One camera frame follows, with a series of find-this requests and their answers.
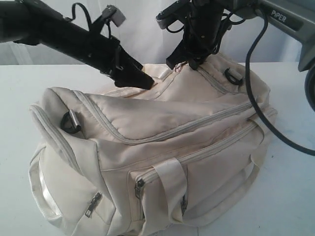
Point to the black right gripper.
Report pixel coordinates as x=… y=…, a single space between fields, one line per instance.
x=200 y=35

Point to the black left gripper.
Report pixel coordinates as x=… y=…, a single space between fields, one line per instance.
x=97 y=52

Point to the cream fabric duffel bag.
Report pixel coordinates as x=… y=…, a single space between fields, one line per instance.
x=131 y=162

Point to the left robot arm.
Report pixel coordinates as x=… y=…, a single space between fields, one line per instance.
x=32 y=22

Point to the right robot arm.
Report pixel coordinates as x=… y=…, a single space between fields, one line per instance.
x=296 y=18

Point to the white backdrop curtain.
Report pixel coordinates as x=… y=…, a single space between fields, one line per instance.
x=142 y=38

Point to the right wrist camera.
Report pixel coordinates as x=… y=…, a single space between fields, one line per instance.
x=177 y=11

